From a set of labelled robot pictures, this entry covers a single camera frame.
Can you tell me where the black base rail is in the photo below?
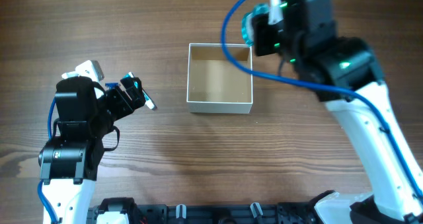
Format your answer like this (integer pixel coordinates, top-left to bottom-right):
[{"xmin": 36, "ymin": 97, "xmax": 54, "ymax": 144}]
[{"xmin": 87, "ymin": 198, "xmax": 320, "ymax": 224}]

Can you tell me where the blue disposable razor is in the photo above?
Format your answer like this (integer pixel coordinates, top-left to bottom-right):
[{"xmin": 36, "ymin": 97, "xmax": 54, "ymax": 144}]
[{"xmin": 105, "ymin": 83, "xmax": 120, "ymax": 89}]

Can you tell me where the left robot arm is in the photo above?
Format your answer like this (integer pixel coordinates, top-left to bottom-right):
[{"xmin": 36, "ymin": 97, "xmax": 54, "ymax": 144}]
[{"xmin": 37, "ymin": 75, "xmax": 145, "ymax": 223}]

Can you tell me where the blue mouthwash bottle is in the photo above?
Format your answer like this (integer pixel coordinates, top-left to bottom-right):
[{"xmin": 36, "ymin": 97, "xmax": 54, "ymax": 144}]
[{"xmin": 241, "ymin": 3, "xmax": 270, "ymax": 46}]

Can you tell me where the white square container box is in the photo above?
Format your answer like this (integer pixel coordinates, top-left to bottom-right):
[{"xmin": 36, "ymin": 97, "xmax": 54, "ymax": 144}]
[{"xmin": 186, "ymin": 43, "xmax": 254, "ymax": 114}]

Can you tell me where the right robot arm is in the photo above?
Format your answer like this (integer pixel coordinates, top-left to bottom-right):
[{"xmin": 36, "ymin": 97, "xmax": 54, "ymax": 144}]
[{"xmin": 243, "ymin": 0, "xmax": 422, "ymax": 223}]

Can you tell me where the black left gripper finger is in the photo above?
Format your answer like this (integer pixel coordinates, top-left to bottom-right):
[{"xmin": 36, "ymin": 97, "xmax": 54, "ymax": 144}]
[
  {"xmin": 120, "ymin": 76, "xmax": 143, "ymax": 100},
  {"xmin": 130, "ymin": 88, "xmax": 145, "ymax": 109}
]

